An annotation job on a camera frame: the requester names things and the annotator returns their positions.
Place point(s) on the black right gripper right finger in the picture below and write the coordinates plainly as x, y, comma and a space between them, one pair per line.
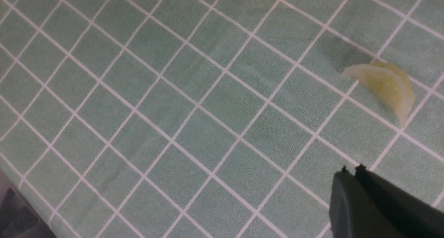
409, 215

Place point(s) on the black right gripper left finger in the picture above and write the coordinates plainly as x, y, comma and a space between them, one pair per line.
353, 214

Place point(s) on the pale green dumpling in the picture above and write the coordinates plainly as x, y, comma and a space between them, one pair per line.
390, 83

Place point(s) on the green checkered tablecloth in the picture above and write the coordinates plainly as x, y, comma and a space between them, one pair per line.
212, 118

